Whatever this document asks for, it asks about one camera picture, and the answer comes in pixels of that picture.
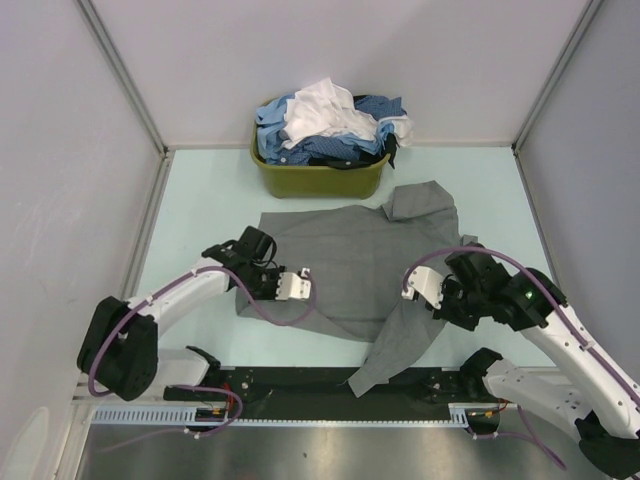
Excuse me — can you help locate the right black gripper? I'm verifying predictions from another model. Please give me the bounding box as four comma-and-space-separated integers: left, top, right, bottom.
425, 277, 489, 332

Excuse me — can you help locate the grey long sleeve shirt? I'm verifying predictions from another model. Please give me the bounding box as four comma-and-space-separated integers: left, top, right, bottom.
258, 181, 478, 397

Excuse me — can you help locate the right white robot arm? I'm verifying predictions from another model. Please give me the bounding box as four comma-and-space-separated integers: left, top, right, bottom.
407, 244, 639, 479

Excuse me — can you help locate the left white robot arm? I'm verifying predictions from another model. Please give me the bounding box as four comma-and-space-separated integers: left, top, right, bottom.
77, 226, 284, 401

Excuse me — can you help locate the olive green laundry basket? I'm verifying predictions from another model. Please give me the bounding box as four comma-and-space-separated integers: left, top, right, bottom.
249, 121, 391, 199

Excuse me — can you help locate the black garment with button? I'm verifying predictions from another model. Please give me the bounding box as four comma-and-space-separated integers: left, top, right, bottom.
307, 134, 398, 171

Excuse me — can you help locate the light blue shirt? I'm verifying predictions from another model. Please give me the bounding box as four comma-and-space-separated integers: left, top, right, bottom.
255, 94, 397, 166

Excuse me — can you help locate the white shirt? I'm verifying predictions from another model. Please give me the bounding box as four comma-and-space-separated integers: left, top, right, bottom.
282, 78, 414, 153

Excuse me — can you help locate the dark blue dotted shirt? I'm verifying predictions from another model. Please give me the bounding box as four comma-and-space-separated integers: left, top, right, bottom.
269, 95, 413, 169

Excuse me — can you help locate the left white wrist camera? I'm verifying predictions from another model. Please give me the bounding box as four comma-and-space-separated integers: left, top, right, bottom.
275, 268, 312, 301

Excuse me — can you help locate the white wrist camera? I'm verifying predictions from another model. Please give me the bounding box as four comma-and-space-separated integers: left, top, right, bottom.
275, 268, 312, 301
401, 266, 445, 310

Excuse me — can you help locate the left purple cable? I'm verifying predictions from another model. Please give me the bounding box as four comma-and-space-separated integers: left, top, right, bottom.
87, 268, 319, 454

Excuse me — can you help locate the purple cable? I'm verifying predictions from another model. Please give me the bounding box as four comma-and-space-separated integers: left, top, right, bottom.
403, 245, 640, 471
87, 268, 319, 454

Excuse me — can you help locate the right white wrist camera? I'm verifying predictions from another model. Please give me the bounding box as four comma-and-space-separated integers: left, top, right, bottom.
401, 266, 445, 310

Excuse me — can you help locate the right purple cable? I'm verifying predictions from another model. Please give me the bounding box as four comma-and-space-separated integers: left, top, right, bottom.
403, 245, 640, 471

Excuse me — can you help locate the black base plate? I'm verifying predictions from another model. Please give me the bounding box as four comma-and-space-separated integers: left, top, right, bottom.
164, 364, 506, 435

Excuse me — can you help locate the white slotted cable duct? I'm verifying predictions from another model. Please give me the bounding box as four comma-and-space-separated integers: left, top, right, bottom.
91, 404, 499, 428

